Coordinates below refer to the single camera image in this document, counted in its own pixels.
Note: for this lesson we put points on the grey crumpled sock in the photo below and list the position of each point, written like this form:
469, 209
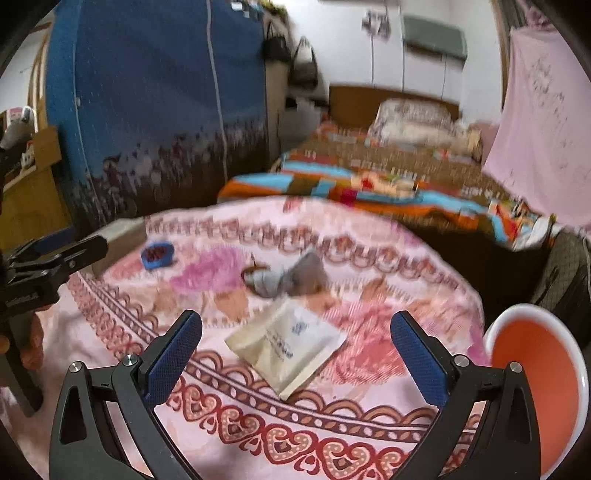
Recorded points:
286, 277

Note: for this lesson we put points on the small white carton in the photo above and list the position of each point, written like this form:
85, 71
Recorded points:
122, 240

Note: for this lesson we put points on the cream pillow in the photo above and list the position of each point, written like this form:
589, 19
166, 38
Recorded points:
415, 136

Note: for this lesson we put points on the small round blue lid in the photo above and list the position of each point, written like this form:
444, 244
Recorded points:
157, 256

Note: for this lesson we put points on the wall socket cluster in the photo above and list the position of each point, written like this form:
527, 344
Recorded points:
375, 23

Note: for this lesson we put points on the grey plush toy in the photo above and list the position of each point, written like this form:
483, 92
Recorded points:
18, 127

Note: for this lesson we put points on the person's left hand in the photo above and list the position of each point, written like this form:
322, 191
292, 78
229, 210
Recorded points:
32, 344

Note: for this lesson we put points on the wooden cabinet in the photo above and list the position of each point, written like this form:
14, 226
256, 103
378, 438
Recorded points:
32, 207

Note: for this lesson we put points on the orange bin with white rim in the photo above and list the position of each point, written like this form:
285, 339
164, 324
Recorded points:
531, 392

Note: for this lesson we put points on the cardboard box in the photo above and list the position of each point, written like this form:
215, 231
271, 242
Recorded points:
46, 147

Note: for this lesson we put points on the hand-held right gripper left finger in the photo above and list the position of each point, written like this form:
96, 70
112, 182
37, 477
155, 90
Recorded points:
178, 355

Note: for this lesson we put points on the floral pillow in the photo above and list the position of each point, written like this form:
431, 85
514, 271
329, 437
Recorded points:
411, 113

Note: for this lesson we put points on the checkered bag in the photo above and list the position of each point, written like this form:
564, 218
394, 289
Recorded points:
563, 272

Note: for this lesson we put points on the grey handbag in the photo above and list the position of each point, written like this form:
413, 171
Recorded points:
302, 67

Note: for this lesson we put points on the black handbag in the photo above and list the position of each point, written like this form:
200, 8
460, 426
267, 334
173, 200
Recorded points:
276, 46

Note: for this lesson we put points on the pink hanging cloth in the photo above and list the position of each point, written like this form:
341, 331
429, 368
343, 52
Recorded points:
540, 138

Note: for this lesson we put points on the blue fabric wardrobe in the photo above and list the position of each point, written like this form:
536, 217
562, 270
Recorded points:
152, 101

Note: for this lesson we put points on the striped curtain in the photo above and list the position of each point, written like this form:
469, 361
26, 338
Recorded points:
508, 11

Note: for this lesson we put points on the pink floral blanket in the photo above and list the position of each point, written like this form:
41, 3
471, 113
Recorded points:
369, 286

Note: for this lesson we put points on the dark items on nightstand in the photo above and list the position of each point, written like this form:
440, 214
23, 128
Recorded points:
307, 102

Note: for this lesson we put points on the grey-green wall panel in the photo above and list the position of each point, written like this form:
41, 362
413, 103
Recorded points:
434, 37

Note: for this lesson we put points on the white nightstand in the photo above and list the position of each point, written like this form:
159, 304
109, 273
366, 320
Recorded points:
300, 129

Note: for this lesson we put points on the wooden bed headboard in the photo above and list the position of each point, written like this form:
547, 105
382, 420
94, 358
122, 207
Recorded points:
351, 104

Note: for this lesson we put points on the cream pouch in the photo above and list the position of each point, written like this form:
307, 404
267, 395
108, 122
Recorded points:
286, 346

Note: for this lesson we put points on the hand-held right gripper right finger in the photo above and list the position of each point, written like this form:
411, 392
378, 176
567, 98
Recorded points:
420, 364

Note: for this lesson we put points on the colourful patterned bedsheet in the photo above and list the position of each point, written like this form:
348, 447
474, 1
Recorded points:
351, 166

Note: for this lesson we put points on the clutter on wardrobe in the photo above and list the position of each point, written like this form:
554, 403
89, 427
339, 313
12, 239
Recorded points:
258, 7

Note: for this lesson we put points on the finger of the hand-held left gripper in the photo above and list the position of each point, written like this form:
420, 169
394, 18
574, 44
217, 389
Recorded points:
37, 249
83, 253

